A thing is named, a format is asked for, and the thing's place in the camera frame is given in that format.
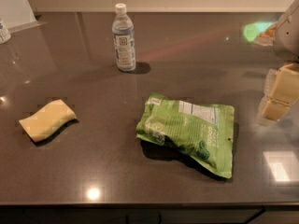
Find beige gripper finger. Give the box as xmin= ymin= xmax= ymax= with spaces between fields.
xmin=258 ymin=96 xmax=290 ymax=121

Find clear blue-label plastic bottle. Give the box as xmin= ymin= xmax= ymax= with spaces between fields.
xmin=112 ymin=3 xmax=136 ymax=72

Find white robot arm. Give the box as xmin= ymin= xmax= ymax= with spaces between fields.
xmin=257 ymin=0 xmax=299 ymax=126

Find colourful packet at back right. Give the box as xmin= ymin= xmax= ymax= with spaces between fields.
xmin=243 ymin=21 xmax=278 ymax=46

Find green snack bag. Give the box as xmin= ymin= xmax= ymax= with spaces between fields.
xmin=136 ymin=93 xmax=235 ymax=178

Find yellow sponge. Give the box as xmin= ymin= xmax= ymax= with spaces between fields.
xmin=19 ymin=99 xmax=77 ymax=142

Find white panel back left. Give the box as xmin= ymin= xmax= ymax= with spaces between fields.
xmin=0 ymin=0 xmax=45 ymax=33

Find white container at left edge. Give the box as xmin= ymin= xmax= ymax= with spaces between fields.
xmin=0 ymin=18 xmax=11 ymax=44

